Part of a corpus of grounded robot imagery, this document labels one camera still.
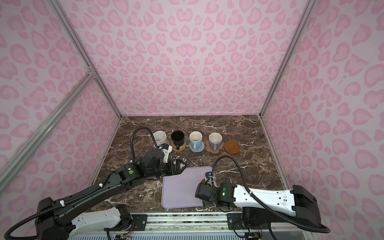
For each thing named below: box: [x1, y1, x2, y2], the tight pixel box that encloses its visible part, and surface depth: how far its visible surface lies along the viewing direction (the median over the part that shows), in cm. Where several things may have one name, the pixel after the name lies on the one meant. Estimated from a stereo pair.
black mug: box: [171, 130, 185, 150], surface depth 97 cm
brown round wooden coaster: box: [223, 140, 240, 155], surface depth 103 cm
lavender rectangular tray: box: [161, 166, 213, 209], surface depth 83 cm
